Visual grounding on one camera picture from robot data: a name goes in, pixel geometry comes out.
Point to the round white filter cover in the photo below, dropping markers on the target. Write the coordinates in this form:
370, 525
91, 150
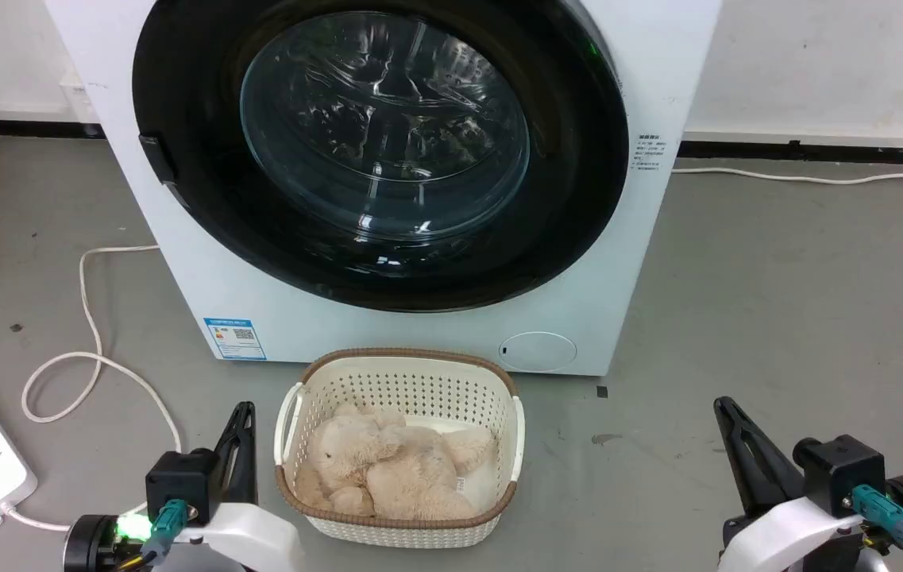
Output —
538, 352

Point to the black round washer door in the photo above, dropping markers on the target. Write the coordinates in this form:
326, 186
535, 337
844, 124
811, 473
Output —
181, 87

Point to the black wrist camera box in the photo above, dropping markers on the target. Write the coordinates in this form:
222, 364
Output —
840, 473
179, 481

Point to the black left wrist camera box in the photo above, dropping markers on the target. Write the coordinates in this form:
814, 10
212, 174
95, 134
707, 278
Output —
179, 481

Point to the white front-load washing machine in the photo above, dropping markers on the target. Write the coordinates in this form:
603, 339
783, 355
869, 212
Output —
181, 278

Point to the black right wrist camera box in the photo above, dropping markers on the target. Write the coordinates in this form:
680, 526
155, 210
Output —
840, 473

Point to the beige plush toy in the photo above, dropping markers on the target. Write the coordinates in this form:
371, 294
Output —
395, 473

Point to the small text warning sticker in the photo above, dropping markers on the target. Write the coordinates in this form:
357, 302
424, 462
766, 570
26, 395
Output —
649, 152

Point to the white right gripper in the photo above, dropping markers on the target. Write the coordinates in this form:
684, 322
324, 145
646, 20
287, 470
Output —
785, 536

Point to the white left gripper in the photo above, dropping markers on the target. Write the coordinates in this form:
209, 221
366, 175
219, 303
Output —
252, 536

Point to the blue energy label sticker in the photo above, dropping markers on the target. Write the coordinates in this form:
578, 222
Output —
234, 339

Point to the white plastic laundry basket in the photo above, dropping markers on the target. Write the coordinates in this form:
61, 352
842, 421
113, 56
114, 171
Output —
411, 383

